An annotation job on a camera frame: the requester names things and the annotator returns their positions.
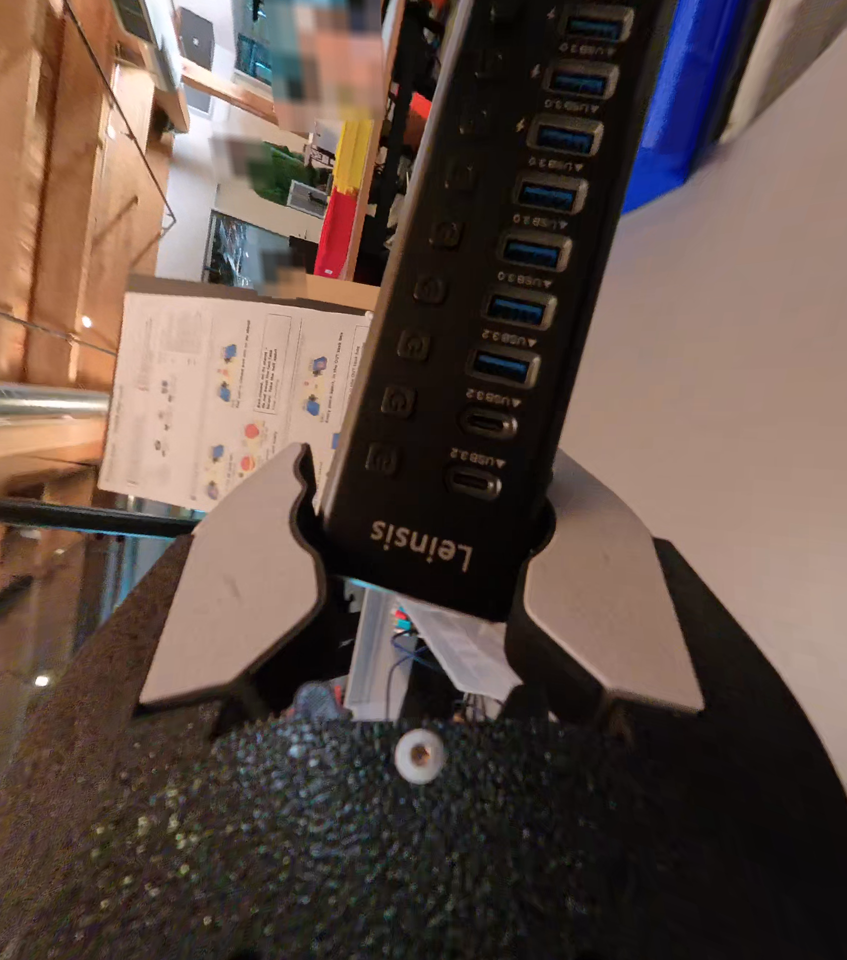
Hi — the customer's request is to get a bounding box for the black metal bar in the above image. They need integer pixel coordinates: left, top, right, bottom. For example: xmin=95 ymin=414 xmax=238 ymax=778
xmin=0 ymin=491 xmax=200 ymax=537

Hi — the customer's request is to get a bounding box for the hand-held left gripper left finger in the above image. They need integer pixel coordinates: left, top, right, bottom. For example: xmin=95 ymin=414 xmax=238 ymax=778
xmin=138 ymin=442 xmax=335 ymax=710

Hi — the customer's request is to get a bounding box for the red and yellow panel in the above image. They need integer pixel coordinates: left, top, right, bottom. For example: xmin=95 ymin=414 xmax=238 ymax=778
xmin=314 ymin=120 xmax=376 ymax=279

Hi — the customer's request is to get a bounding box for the large blue plastic bin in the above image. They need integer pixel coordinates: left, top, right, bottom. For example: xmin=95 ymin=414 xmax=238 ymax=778
xmin=618 ymin=0 xmax=758 ymax=219

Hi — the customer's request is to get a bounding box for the grey desk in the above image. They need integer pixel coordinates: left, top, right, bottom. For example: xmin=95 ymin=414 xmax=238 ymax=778
xmin=554 ymin=7 xmax=847 ymax=931

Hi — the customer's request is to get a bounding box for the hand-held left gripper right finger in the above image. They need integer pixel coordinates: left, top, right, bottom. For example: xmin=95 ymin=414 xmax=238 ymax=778
xmin=504 ymin=448 xmax=707 ymax=717

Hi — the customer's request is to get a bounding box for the shiny metal pipe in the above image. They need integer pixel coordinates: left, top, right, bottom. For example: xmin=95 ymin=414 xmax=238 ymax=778
xmin=0 ymin=378 xmax=111 ymax=429

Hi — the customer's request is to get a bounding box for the white paper sheet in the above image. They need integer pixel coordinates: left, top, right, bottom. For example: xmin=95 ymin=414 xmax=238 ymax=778
xmin=344 ymin=592 xmax=522 ymax=721

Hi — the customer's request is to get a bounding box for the printed instruction sheet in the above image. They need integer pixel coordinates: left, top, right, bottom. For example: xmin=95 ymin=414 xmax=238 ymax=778
xmin=97 ymin=291 xmax=372 ymax=511

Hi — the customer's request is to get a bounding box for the black multi-port USB hub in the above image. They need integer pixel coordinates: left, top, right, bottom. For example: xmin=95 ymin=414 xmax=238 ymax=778
xmin=316 ymin=0 xmax=680 ymax=622

